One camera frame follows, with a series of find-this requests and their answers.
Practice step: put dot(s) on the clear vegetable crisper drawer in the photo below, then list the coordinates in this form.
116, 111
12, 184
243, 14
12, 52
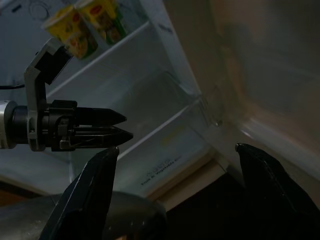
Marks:
160, 150

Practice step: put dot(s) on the silver two-door fridge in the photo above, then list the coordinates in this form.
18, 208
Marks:
15, 37

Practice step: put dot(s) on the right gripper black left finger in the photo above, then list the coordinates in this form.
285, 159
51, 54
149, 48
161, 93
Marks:
92, 195

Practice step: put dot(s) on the yellow instant noodle cup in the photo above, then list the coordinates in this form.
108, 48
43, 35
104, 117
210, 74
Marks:
105, 22
72, 32

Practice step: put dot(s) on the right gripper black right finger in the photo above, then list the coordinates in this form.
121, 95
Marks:
270, 200

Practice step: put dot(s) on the clear glass fridge shelf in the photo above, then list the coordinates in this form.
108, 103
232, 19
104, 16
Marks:
125, 62

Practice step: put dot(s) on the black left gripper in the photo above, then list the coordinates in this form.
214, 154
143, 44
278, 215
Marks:
53, 117

